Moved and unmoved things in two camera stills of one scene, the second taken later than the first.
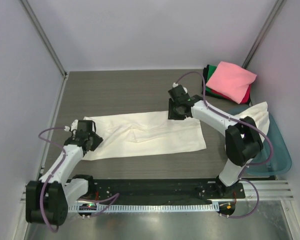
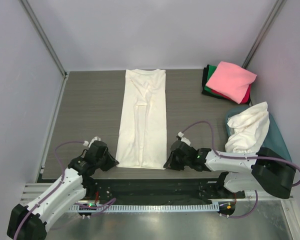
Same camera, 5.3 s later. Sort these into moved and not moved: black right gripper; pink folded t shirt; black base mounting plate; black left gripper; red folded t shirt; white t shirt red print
Moved: black left gripper; black right gripper; white t shirt red print
Not moved: pink folded t shirt; black base mounting plate; red folded t shirt
